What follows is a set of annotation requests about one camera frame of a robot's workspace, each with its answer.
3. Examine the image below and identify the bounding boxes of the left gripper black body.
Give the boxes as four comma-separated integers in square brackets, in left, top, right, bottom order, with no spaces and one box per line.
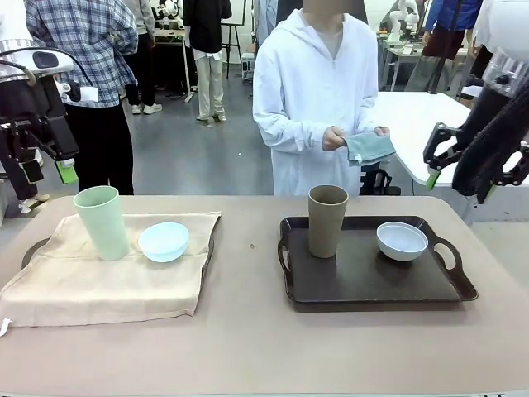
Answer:
[0,77,67,125]

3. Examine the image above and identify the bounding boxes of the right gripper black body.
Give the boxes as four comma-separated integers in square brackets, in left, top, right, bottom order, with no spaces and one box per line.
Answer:
[452,84,529,198]

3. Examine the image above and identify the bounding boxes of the teal cloth mat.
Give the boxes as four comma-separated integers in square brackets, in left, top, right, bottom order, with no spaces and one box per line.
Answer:
[342,131,397,168]

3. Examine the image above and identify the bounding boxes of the pale green plastic cup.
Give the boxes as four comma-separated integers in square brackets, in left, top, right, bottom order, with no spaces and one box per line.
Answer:
[73,185,126,262]

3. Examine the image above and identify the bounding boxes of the pale blue bowl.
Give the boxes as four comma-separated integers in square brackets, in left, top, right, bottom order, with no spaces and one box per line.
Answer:
[375,221,429,262]
[137,222,191,264]

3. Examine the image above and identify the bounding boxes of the beige cloth mat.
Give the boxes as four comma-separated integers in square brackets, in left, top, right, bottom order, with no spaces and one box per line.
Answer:
[0,211,222,338]

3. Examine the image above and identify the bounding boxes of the tan plastic cup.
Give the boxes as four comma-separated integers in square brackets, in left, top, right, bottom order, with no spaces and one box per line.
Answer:
[307,184,350,260]

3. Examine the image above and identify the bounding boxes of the person left forearm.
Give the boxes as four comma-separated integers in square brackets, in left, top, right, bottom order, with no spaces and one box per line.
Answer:
[354,93,380,136]

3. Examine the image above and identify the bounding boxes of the person right forearm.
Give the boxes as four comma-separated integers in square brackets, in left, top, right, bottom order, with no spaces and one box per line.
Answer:
[252,117,331,155]

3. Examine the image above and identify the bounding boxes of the dark brown plastic tray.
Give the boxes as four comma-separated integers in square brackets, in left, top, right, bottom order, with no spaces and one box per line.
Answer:
[277,214,479,305]
[20,233,217,299]

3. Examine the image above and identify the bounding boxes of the person right hand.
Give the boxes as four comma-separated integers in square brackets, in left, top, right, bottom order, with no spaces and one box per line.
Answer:
[322,126,349,153]

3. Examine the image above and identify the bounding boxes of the white background table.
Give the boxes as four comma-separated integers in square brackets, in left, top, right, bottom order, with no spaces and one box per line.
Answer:
[374,91,479,186]

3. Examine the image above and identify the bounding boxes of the black stool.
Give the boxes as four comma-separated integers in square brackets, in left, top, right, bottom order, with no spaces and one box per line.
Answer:
[358,168,403,197]

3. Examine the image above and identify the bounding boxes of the bystander in plaid shirt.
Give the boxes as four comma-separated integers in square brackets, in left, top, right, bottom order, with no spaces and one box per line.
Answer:
[23,0,140,196]

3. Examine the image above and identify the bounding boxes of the bystander in blue jacket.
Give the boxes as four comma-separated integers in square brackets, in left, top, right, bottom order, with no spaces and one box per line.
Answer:
[420,0,484,95]

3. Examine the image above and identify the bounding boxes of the bystander in dark clothes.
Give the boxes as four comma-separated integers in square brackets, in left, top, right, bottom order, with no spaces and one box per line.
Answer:
[122,0,163,116]

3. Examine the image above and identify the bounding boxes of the person in white hoodie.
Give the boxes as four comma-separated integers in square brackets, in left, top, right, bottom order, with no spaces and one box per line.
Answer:
[251,0,380,198]

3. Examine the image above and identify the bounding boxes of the background work desk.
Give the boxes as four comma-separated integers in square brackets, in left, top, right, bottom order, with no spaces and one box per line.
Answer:
[151,26,198,103]

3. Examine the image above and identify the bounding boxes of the bystander in black jacket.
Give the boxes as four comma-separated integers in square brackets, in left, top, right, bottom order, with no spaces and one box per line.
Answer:
[183,0,233,123]

